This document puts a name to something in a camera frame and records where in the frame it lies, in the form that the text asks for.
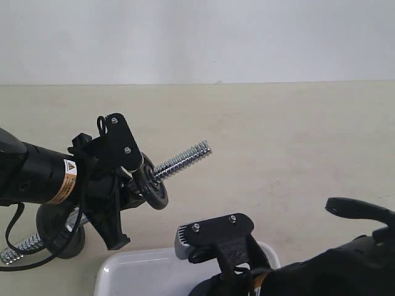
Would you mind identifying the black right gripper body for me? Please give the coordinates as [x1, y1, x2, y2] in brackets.
[214, 236, 272, 295]

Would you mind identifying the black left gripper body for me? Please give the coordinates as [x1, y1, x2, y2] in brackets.
[67, 132, 124, 216]

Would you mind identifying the chrome threaded dumbbell bar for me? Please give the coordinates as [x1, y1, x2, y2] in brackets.
[1, 141, 212, 271]

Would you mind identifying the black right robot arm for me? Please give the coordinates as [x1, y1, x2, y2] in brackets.
[210, 197, 394, 295]

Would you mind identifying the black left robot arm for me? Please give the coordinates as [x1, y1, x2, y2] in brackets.
[1, 130, 154, 253]

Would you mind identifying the black right weight plate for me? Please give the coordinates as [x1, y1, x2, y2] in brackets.
[132, 154, 168, 210]

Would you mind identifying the black weight plate in tray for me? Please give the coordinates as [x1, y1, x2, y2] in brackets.
[188, 274, 222, 296]

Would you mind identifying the black left weight plate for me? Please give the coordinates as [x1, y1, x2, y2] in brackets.
[36, 204, 86, 259]

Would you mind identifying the white plastic tray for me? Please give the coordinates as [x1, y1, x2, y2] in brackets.
[93, 240, 281, 296]

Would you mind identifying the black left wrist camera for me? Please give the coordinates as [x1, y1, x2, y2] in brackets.
[96, 113, 143, 172]

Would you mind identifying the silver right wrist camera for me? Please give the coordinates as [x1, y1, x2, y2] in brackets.
[174, 213, 254, 264]

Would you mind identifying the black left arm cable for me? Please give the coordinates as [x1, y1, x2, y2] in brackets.
[0, 154, 90, 273]

